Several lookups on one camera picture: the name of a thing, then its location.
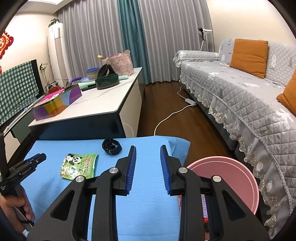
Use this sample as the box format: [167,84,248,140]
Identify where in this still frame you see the pink checkered black packet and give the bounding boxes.
[201,194,208,219]

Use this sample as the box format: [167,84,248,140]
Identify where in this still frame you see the red teapot ornament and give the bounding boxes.
[48,85,61,94]

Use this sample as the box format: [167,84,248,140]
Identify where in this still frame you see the mint green roll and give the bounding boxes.
[78,74,129,91]

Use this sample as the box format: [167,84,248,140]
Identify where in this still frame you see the colourful gift box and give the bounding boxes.
[32,84,82,121]

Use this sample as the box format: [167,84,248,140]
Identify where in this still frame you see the white marble coffee table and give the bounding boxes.
[28,67,144,141]

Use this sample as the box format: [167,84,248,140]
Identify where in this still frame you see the television with checkered cloth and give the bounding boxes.
[1,59,44,129]

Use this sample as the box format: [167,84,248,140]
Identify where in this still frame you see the white standing air conditioner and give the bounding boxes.
[47,22,72,88]

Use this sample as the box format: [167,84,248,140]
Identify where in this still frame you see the person's left hand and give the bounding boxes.
[1,186,35,234]

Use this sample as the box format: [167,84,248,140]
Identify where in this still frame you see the orange cushion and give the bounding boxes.
[276,71,296,115]
[230,39,268,79]

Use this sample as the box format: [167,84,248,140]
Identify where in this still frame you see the far orange cushion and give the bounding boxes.
[230,39,268,79]

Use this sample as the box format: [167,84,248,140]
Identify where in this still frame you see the red wall decoration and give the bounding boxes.
[0,32,14,59]

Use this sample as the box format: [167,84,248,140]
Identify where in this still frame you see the white power cable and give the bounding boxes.
[153,86,194,137]

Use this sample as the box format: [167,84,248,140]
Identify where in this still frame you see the pink lace basket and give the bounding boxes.
[102,50,133,76]

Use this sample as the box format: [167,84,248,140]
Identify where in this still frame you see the grey quilted sofa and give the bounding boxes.
[174,39,295,240]

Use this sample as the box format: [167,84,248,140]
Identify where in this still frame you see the stacked coloured bowls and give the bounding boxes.
[86,67,100,80]

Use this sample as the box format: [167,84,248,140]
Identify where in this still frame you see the small photo frame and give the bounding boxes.
[46,81,57,91]

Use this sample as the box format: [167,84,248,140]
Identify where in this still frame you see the grey curtain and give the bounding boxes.
[58,1,214,84]

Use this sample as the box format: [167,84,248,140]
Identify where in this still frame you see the pink plastic trash bin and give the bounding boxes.
[188,157,259,214]

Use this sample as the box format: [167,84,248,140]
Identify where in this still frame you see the green panda snack wrapper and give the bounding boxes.
[60,153,98,181]

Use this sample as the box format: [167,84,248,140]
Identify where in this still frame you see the black hair band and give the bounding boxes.
[102,138,122,155]

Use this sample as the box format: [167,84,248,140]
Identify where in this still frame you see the near orange cushion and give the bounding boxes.
[276,71,296,115]

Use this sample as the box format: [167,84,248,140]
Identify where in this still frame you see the white power strip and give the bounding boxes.
[185,98,197,106]

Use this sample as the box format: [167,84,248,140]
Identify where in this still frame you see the large red plastic bag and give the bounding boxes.
[203,218,209,233]

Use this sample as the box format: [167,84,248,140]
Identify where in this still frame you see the purple handle object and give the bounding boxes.
[69,77,82,86]

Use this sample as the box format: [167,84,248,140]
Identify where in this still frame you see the dark green handbag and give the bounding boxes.
[95,64,119,90]

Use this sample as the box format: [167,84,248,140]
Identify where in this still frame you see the teal curtain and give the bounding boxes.
[117,0,151,84]

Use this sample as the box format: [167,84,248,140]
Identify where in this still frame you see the bamboo plant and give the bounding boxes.
[39,63,50,85]

